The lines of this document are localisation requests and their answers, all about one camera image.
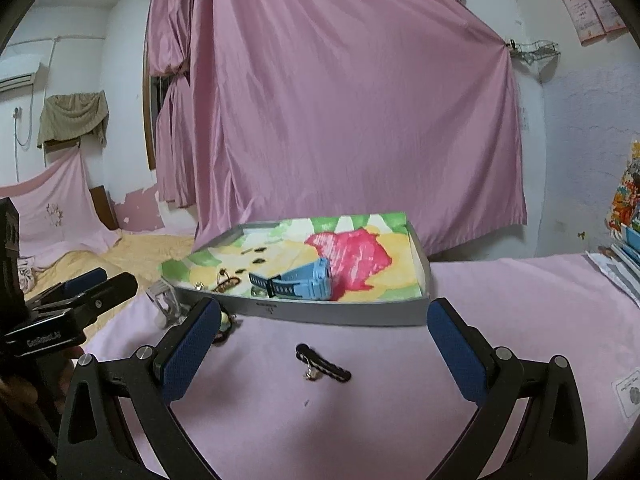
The stack of colourful books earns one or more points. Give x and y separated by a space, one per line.
619 261

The wall wire rack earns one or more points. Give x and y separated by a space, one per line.
532 53

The yellow bed sheet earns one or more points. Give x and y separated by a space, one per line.
138 254

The colourful floral tray liner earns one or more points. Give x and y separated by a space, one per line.
372 258

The wooden window frame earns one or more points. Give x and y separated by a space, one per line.
152 98

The person's left hand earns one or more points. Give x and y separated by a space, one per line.
17 392

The beige hair claw clip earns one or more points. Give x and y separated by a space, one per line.
164 298

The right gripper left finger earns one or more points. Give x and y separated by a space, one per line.
95 441

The pink embroidered cloth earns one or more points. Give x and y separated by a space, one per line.
57 214

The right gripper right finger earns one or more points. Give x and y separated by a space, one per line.
551 440

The pink wall certificates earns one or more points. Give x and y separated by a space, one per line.
594 19

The olive green hanging cloth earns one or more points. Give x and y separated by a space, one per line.
68 117

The blue smart watch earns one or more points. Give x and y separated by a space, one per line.
312 281

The brown wooden headboard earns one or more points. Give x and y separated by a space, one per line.
103 207

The grey cardboard tray box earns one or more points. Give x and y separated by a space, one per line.
405 313

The pink window curtain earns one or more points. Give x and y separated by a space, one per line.
168 46

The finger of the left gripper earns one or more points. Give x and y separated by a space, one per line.
68 289
86 307

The small silver ring charm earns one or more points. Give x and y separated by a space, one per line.
258 292

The white air conditioner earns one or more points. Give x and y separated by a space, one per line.
19 71

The black scalloped hair clip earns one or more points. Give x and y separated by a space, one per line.
316 366

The large pink hanging curtain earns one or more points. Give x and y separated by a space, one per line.
318 108

